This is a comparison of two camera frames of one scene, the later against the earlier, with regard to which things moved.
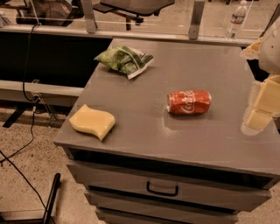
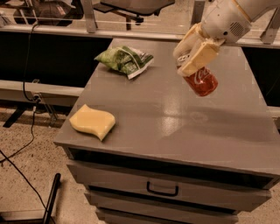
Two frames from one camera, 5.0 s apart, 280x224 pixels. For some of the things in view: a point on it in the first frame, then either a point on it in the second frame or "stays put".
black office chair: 132,10 stays put
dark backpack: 50,12 stays put
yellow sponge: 96,122 stays put
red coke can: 189,101 -> 203,80
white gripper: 271,51 -> 224,25
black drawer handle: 162,193 stays put
